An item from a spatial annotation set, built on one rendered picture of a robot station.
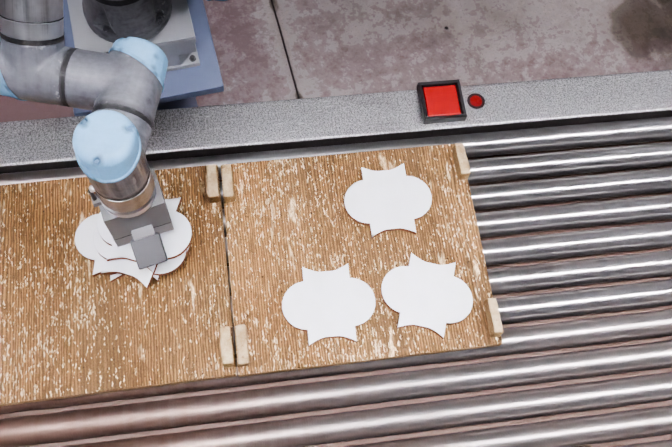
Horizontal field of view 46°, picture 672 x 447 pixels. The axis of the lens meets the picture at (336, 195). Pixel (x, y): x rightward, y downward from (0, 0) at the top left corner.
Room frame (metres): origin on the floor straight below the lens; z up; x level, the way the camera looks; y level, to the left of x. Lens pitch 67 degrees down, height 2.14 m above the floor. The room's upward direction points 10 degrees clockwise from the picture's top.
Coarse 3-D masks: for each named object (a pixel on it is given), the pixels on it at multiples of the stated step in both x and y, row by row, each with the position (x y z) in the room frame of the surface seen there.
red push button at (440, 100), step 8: (424, 88) 0.75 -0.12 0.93; (432, 88) 0.75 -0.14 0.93; (440, 88) 0.75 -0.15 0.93; (448, 88) 0.76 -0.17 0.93; (424, 96) 0.73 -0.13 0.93; (432, 96) 0.73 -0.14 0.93; (440, 96) 0.74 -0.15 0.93; (448, 96) 0.74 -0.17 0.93; (456, 96) 0.74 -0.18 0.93; (432, 104) 0.72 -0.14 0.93; (440, 104) 0.72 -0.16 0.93; (448, 104) 0.72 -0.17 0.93; (456, 104) 0.73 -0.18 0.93; (432, 112) 0.70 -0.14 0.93; (440, 112) 0.71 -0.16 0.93; (448, 112) 0.71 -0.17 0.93; (456, 112) 0.71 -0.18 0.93
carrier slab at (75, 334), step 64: (0, 192) 0.42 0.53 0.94; (64, 192) 0.44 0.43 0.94; (192, 192) 0.48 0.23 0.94; (0, 256) 0.32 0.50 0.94; (64, 256) 0.33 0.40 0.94; (192, 256) 0.37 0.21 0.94; (0, 320) 0.22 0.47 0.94; (64, 320) 0.24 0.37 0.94; (128, 320) 0.25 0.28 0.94; (192, 320) 0.27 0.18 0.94; (0, 384) 0.13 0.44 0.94; (64, 384) 0.14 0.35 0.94; (128, 384) 0.16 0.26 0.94
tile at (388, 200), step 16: (368, 176) 0.55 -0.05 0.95; (384, 176) 0.56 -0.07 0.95; (400, 176) 0.56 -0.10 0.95; (352, 192) 0.52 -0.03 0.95; (368, 192) 0.52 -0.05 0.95; (384, 192) 0.53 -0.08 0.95; (400, 192) 0.53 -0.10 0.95; (416, 192) 0.54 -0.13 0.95; (352, 208) 0.49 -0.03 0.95; (368, 208) 0.50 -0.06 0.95; (384, 208) 0.50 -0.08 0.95; (400, 208) 0.50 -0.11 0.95; (416, 208) 0.51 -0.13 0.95; (368, 224) 0.47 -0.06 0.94; (384, 224) 0.47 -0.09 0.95; (400, 224) 0.48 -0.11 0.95
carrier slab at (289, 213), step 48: (240, 192) 0.49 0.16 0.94; (288, 192) 0.50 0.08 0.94; (336, 192) 0.52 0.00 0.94; (432, 192) 0.55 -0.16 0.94; (240, 240) 0.41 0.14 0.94; (288, 240) 0.42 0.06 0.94; (336, 240) 0.44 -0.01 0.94; (384, 240) 0.45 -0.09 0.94; (432, 240) 0.46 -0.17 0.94; (480, 240) 0.48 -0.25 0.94; (240, 288) 0.33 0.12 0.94; (288, 288) 0.34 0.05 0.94; (480, 288) 0.40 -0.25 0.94; (288, 336) 0.27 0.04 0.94; (384, 336) 0.29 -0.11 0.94; (432, 336) 0.31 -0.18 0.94; (480, 336) 0.32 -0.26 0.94
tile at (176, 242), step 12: (168, 204) 0.43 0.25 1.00; (180, 216) 0.41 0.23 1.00; (180, 228) 0.39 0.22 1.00; (108, 240) 0.35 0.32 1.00; (168, 240) 0.37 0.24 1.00; (180, 240) 0.37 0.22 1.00; (120, 252) 0.34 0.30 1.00; (132, 252) 0.34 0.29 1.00; (168, 252) 0.35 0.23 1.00; (180, 252) 0.35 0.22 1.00; (156, 264) 0.33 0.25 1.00
